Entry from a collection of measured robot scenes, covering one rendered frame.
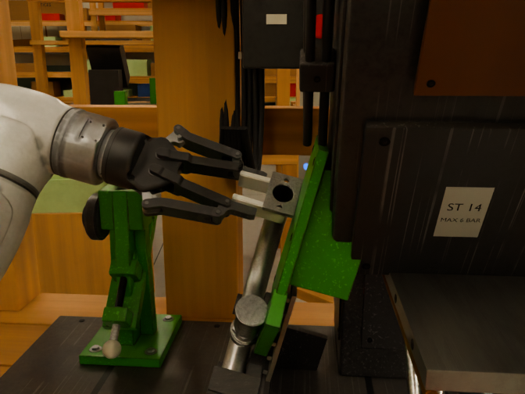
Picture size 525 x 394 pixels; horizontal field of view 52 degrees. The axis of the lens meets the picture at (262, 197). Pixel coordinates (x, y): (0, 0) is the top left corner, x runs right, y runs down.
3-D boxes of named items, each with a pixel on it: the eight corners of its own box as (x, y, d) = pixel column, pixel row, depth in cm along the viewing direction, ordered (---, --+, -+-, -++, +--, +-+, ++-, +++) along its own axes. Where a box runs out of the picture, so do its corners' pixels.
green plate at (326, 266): (335, 344, 61) (394, 170, 55) (265, 324, 61) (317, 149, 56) (331, 300, 72) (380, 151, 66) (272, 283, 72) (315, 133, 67)
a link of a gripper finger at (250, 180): (237, 186, 71) (239, 181, 71) (288, 199, 71) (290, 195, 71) (239, 174, 68) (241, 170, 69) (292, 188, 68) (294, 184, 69)
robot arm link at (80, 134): (76, 92, 68) (122, 105, 68) (87, 135, 75) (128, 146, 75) (44, 149, 63) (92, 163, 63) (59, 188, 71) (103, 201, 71)
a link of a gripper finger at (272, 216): (233, 192, 67) (231, 197, 67) (287, 209, 67) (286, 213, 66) (231, 204, 69) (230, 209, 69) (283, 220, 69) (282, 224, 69)
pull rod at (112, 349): (118, 363, 79) (116, 327, 78) (99, 362, 79) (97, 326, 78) (130, 343, 85) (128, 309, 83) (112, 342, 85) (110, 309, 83)
